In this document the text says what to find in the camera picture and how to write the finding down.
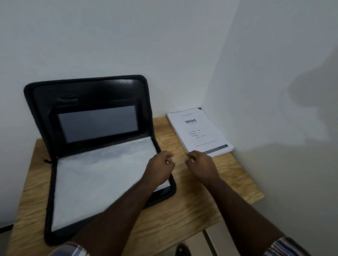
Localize person's left hand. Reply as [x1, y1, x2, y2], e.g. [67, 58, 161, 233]
[142, 151, 176, 190]

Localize person's right hand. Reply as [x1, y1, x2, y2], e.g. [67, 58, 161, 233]
[185, 150, 220, 186]

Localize person's right forearm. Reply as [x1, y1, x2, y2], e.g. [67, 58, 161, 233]
[205, 176, 287, 249]

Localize person's left forearm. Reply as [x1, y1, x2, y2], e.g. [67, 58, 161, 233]
[69, 177, 167, 249]

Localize stack of white printed papers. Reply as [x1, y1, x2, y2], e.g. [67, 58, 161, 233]
[166, 107, 235, 158]

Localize white sheets in folder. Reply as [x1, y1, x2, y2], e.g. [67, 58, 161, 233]
[51, 136, 172, 232]

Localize person's dark shoe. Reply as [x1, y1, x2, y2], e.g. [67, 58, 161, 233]
[175, 243, 192, 256]

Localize black zip document folder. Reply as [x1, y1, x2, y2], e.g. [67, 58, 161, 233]
[23, 75, 177, 247]

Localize striped right shirt sleeve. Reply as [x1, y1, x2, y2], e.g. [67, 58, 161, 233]
[264, 236, 312, 256]

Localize striped shirt sleeve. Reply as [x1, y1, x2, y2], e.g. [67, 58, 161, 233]
[264, 236, 312, 256]
[48, 241, 89, 256]

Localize striped left shirt sleeve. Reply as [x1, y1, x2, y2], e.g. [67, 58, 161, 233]
[48, 241, 89, 256]

